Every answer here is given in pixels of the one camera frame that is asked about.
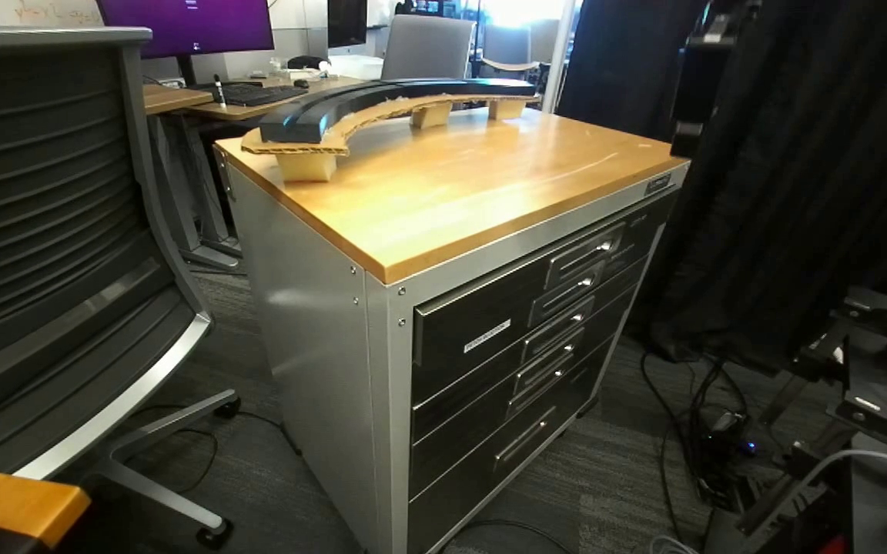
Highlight tool drawer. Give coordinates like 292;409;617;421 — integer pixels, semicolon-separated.
413;198;676;404

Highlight grey metal tool cabinet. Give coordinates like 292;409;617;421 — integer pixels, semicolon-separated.
220;110;687;554

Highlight curved black wooden track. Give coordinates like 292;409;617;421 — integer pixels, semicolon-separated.
239;78;540;181

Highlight black curtain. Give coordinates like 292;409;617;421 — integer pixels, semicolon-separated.
560;0;887;357

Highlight black mesh office chair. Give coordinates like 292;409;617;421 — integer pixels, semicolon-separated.
0;28;239;547

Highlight black floor cables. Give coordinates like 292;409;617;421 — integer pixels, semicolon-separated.
638;348;838;547

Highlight long wooden desk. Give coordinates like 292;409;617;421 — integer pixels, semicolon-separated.
142;80;351;122

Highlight wooden armrest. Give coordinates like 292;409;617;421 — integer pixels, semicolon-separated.
0;473;94;547

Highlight purple widescreen monitor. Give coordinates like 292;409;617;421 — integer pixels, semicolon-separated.
100;0;274;60

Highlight black keyboard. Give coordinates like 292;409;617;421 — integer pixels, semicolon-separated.
221;83;306;106

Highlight grey chair backrest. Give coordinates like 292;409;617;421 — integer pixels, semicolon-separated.
382;16;473;80

